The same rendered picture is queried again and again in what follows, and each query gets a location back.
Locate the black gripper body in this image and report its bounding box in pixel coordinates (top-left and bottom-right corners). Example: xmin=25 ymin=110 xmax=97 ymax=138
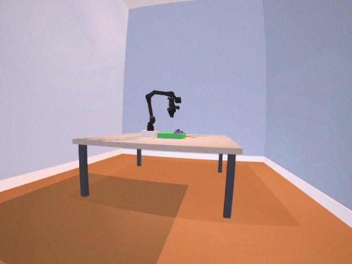
xmin=167 ymin=103 xmax=176 ymax=111

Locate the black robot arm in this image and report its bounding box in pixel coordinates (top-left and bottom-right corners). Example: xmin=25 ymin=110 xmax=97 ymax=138
xmin=145 ymin=90 xmax=182 ymax=131

